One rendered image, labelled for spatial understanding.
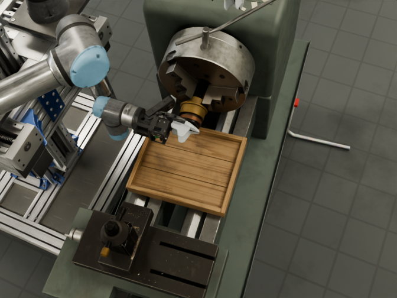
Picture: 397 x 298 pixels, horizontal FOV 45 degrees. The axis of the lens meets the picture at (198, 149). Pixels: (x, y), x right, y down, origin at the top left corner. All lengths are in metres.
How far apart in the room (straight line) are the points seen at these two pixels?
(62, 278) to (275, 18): 1.07
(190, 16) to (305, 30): 1.70
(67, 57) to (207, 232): 0.73
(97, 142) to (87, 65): 1.32
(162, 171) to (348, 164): 1.33
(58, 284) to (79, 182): 1.00
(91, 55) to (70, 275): 0.71
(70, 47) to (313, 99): 1.86
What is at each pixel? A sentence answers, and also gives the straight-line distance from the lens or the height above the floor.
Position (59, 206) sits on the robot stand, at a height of 0.21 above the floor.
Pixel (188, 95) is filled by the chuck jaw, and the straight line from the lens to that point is 1.57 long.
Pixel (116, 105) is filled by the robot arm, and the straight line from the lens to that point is 1.60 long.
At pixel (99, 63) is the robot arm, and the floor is 1.40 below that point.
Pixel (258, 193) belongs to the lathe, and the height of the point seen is 0.54.
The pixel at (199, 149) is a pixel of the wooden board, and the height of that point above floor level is 0.88.
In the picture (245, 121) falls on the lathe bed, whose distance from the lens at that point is 1.82.
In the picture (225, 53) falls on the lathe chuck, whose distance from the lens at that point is 1.55.
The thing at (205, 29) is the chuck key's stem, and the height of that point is 1.32.
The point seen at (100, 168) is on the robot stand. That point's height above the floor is 0.21.
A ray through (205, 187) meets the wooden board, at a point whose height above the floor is 0.88.
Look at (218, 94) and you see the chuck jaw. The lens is 1.59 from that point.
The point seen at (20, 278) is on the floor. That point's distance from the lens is 2.72.
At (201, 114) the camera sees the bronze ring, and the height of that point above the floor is 1.10.
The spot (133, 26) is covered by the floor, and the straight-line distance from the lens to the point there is 3.35.
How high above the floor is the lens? 2.43
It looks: 62 degrees down
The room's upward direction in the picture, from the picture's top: 8 degrees counter-clockwise
